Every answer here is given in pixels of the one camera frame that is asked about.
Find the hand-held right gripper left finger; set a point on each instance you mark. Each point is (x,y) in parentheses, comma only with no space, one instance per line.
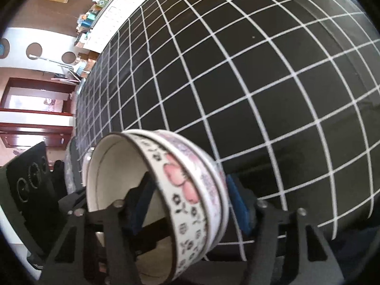
(142,204)

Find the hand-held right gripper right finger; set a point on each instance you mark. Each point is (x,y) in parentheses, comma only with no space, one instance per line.
(237,202)

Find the purple patterned bowl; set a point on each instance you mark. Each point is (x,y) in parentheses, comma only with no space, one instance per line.
(214,190)

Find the pink flower patterned bowl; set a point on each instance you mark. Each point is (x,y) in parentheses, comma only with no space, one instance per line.
(178,184)

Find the grey cloth chair cover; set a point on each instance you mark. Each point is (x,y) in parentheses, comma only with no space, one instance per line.
(70,166)

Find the black white checked tablecloth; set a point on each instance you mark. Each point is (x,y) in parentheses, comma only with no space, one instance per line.
(237,95)

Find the black printed cloth bag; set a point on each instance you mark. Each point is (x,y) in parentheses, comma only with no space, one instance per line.
(26,181)

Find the brown wooden door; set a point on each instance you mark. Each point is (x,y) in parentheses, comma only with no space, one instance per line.
(29,129)

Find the cardboard boxes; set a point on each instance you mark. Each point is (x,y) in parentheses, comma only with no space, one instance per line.
(89,63)

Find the white long cabinet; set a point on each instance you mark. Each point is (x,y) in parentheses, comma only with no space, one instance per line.
(109,17)

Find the teal box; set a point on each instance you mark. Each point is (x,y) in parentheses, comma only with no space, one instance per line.
(88,18)

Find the brown door frame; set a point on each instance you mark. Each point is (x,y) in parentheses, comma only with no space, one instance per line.
(35,81)

